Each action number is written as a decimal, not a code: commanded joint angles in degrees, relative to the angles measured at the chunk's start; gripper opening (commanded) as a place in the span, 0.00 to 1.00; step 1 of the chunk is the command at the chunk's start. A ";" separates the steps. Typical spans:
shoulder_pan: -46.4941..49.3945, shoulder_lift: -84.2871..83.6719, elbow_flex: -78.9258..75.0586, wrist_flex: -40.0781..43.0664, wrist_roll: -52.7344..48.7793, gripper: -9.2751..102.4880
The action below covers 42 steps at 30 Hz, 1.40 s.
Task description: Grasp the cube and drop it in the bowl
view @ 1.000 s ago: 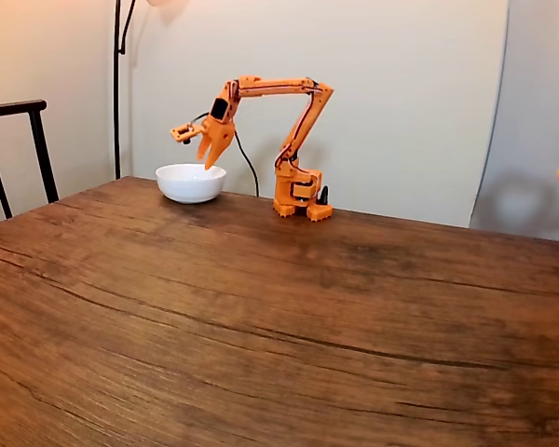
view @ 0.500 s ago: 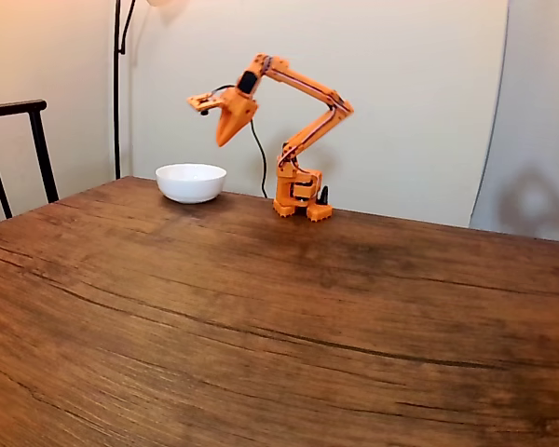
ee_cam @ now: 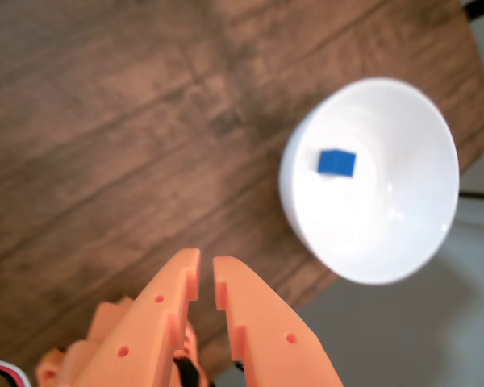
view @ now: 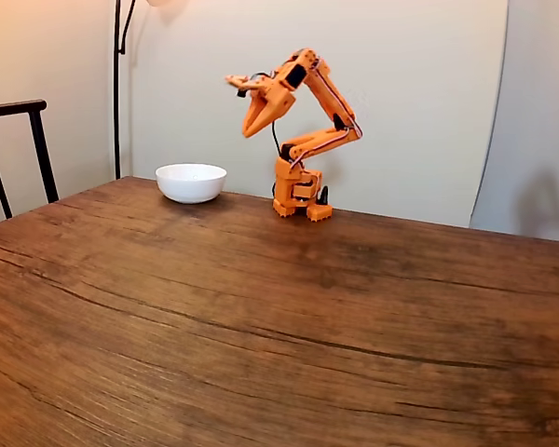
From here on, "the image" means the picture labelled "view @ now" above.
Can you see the white bowl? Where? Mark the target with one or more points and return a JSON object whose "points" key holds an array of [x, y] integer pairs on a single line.
{"points": [[191, 184]]}

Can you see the white backdrop sheet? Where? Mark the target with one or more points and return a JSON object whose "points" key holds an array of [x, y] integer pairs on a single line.
{"points": [[400, 93]]}

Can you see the black floor lamp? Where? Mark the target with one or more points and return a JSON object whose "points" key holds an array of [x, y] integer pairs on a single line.
{"points": [[116, 93]]}

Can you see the black wooden chair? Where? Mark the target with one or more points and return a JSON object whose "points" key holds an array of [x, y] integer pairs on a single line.
{"points": [[37, 139]]}

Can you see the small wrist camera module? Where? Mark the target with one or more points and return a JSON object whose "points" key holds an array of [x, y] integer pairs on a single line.
{"points": [[244, 84]]}

